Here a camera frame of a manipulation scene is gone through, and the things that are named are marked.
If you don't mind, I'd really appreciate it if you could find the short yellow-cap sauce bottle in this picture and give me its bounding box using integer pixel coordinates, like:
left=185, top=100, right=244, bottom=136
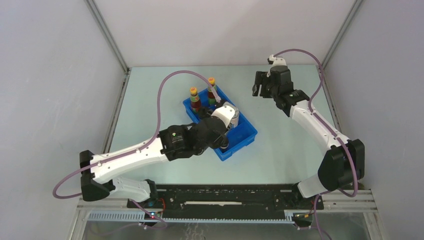
left=189, top=87, right=202, bottom=113

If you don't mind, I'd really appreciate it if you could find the tall green-label sauce bottle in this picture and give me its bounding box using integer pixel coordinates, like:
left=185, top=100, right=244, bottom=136
left=207, top=77, right=217, bottom=106

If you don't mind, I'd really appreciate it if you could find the black-lid spout jar front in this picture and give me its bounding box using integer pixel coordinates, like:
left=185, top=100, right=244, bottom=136
left=197, top=106, right=213, bottom=120

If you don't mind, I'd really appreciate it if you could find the peppercorn jar silver lid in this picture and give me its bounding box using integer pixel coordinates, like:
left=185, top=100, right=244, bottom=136
left=229, top=110, right=240, bottom=129

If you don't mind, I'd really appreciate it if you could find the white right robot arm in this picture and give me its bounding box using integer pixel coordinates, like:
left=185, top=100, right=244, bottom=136
left=252, top=65, right=365, bottom=209

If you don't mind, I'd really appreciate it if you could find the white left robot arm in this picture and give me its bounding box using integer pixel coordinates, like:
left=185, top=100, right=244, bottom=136
left=79, top=116, right=230, bottom=208

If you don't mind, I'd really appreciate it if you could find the blue divided plastic bin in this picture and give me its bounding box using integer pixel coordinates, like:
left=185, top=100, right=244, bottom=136
left=182, top=86, right=258, bottom=161

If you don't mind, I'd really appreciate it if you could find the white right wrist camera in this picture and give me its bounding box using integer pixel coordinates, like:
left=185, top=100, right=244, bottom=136
left=267, top=54, right=287, bottom=68

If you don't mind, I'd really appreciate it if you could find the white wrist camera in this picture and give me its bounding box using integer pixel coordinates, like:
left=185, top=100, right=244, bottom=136
left=211, top=101, right=239, bottom=129
left=267, top=54, right=287, bottom=68

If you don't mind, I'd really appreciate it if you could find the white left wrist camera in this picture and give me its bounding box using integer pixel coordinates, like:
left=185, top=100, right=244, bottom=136
left=211, top=101, right=239, bottom=129

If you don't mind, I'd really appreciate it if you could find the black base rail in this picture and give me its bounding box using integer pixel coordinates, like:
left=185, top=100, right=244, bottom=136
left=138, top=184, right=315, bottom=221

